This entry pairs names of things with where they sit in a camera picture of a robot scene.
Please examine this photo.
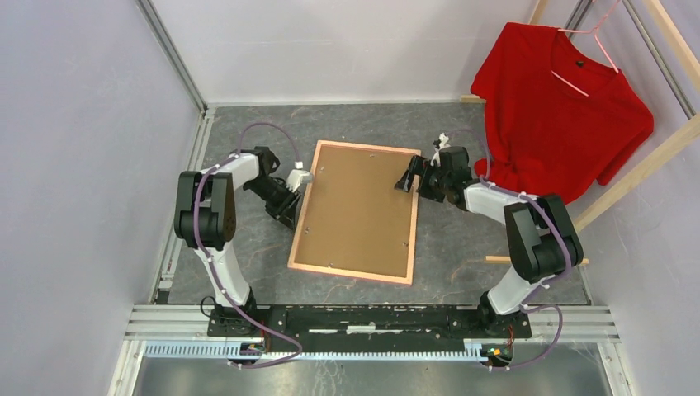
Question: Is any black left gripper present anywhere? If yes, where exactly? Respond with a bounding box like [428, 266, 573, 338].
[244, 177, 303, 233]

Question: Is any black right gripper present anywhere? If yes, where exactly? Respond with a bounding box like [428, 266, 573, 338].
[394, 154, 450, 203]

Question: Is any pink wooden picture frame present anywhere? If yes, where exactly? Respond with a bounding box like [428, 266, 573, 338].
[286, 139, 423, 286]

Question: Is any brown backing board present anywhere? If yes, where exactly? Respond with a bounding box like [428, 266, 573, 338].
[292, 144, 419, 280]

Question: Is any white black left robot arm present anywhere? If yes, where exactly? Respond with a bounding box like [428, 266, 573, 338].
[173, 146, 313, 337]

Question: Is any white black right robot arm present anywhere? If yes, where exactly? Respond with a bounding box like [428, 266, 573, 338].
[395, 146, 584, 337]

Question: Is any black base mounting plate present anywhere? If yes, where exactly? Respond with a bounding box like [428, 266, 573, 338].
[207, 304, 532, 353]

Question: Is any red t-shirt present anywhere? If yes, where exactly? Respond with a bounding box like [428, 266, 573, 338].
[471, 22, 654, 203]

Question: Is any wooden clothes rack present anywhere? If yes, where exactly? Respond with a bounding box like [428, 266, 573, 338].
[460, 0, 700, 268]

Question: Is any pink clothes hanger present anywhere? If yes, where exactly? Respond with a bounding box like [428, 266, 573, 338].
[551, 0, 625, 98]

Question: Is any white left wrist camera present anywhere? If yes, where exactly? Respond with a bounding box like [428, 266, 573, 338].
[286, 161, 313, 192]

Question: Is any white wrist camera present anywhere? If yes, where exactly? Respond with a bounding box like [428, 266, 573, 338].
[286, 161, 313, 192]
[431, 132, 450, 167]

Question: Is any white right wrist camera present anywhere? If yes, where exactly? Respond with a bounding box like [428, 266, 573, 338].
[431, 132, 450, 167]

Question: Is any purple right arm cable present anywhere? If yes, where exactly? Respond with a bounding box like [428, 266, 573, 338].
[445, 129, 573, 371]

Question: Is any aluminium rail frame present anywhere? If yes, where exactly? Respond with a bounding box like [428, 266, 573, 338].
[106, 0, 636, 396]

